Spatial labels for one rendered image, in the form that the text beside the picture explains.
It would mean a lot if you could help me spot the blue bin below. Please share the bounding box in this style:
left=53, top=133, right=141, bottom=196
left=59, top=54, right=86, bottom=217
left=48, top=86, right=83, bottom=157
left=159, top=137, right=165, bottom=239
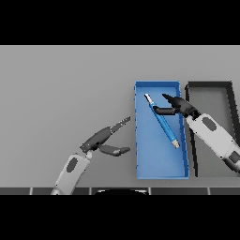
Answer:
left=134, top=80, right=190, bottom=180

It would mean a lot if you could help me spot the dark grey bin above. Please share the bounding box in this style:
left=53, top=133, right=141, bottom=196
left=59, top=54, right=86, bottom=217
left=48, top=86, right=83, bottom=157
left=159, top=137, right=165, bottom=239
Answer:
left=184, top=81, right=240, bottom=178

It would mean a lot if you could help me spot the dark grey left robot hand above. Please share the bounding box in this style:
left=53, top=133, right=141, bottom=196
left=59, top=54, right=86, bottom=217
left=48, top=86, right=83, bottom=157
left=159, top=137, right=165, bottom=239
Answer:
left=79, top=115, right=132, bottom=158

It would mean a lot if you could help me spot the blue pipe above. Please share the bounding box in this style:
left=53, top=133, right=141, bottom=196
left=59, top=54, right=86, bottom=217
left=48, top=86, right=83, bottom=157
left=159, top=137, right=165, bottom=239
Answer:
left=143, top=93, right=181, bottom=150

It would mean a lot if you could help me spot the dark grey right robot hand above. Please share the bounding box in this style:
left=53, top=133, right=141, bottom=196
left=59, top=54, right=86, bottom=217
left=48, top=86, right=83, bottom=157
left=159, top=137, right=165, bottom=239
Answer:
left=152, top=93, right=202, bottom=121

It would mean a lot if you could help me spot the dark strip with pale lines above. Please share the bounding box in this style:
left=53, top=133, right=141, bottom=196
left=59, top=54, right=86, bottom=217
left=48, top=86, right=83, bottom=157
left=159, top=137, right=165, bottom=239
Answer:
left=0, top=187, right=240, bottom=196

